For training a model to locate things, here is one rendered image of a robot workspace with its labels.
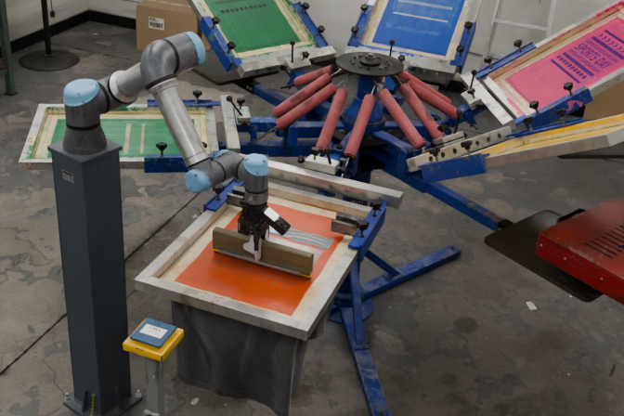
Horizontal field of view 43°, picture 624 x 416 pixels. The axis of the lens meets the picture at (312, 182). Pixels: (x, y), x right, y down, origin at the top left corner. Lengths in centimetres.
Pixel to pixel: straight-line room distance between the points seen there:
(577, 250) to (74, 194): 173
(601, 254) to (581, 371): 138
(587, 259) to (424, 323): 154
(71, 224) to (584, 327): 261
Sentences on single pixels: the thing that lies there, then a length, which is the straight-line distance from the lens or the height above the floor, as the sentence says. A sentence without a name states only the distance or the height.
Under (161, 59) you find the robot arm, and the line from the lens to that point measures 249.
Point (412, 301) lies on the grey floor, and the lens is 423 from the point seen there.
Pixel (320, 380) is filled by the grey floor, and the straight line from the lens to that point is 369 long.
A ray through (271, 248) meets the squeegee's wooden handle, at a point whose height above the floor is 105.
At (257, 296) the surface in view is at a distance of 255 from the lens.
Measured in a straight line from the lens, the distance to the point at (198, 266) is 268.
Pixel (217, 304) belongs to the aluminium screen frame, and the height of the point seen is 99.
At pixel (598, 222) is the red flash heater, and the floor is 110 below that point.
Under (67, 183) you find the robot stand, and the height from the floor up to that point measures 108.
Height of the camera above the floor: 247
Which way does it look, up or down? 28 degrees down
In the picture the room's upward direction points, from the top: 4 degrees clockwise
